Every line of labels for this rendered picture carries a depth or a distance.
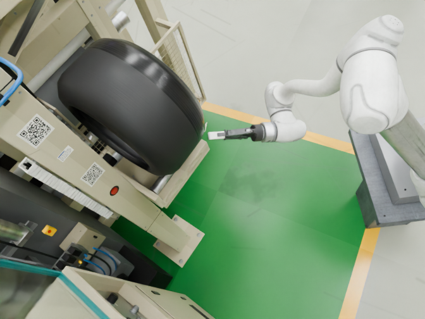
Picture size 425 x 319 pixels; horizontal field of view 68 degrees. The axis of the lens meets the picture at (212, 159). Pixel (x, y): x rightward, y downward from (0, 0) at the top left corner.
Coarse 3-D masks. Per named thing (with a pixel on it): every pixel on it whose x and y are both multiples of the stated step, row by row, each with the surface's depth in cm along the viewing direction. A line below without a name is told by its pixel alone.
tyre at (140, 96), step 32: (96, 64) 101; (128, 64) 100; (160, 64) 104; (64, 96) 106; (96, 96) 97; (128, 96) 98; (160, 96) 102; (192, 96) 111; (96, 128) 137; (128, 128) 99; (160, 128) 103; (192, 128) 113; (160, 160) 109
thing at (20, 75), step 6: (0, 60) 77; (6, 60) 77; (12, 66) 75; (18, 72) 74; (18, 78) 73; (18, 84) 72; (12, 90) 72; (0, 96) 70; (6, 96) 71; (0, 102) 71; (6, 102) 72
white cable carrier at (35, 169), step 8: (24, 160) 91; (32, 160) 92; (24, 168) 92; (32, 168) 90; (40, 168) 92; (32, 176) 91; (40, 176) 94; (48, 176) 96; (56, 176) 103; (48, 184) 97; (56, 184) 100; (64, 184) 102; (64, 192) 104; (72, 192) 107; (80, 192) 110; (80, 200) 112; (88, 200) 115; (96, 208) 122; (104, 208) 125; (104, 216) 128
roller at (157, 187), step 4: (164, 176) 138; (168, 176) 139; (156, 180) 138; (160, 180) 138; (164, 180) 138; (168, 180) 140; (156, 184) 137; (160, 184) 137; (164, 184) 139; (152, 188) 137; (156, 188) 137; (160, 188) 137; (156, 192) 136
